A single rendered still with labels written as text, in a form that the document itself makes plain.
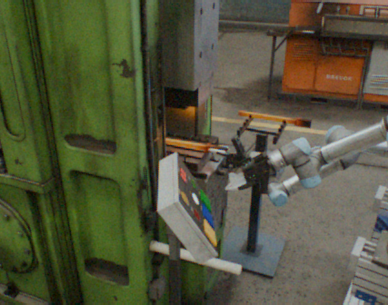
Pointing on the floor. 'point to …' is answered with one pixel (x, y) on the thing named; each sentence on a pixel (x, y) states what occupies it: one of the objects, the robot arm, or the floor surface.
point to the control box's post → (174, 269)
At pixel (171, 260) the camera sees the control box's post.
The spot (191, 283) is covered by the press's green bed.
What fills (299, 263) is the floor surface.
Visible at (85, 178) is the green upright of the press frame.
